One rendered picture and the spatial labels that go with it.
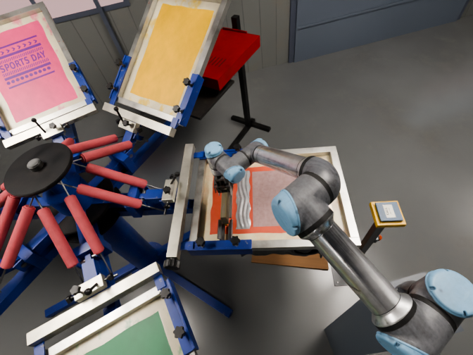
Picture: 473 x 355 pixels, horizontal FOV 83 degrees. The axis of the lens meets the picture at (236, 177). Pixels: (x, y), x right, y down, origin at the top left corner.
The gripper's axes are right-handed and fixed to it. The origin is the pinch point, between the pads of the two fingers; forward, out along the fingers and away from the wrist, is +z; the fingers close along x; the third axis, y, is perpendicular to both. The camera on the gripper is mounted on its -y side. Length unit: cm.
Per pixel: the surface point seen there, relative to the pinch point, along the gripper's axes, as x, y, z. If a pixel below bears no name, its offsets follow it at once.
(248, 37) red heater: 13, -136, -7
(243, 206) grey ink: 8.1, 5.5, 8.2
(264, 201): 18.8, 2.3, 8.8
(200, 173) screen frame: -16.1, -15.5, 5.1
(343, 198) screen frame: 57, 5, 6
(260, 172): 17.6, -16.6, 8.7
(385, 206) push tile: 77, 9, 8
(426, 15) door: 246, -318, 85
